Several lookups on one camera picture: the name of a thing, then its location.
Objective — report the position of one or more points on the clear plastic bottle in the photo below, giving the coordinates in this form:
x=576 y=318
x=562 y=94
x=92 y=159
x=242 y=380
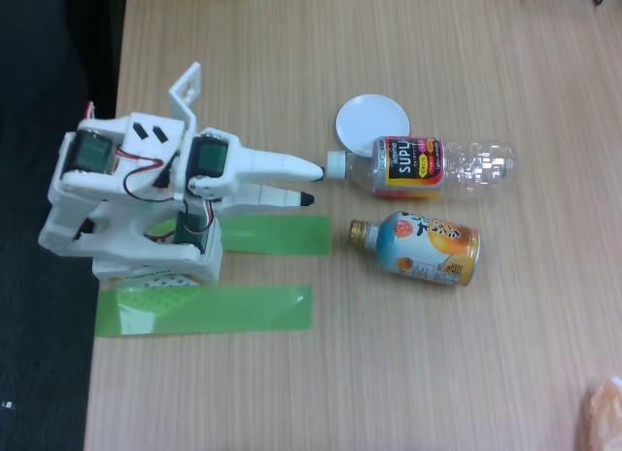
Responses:
x=418 y=166

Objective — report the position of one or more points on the orange juice bottle can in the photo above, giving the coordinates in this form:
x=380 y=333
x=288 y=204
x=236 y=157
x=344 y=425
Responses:
x=427 y=249

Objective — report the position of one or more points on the green tape strip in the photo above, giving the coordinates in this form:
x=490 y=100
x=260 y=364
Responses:
x=277 y=234
x=233 y=310

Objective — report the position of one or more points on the white round plate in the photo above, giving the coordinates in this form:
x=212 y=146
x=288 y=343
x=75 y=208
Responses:
x=369 y=118

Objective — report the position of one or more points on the orange plastic bag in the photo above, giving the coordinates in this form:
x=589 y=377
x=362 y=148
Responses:
x=607 y=412

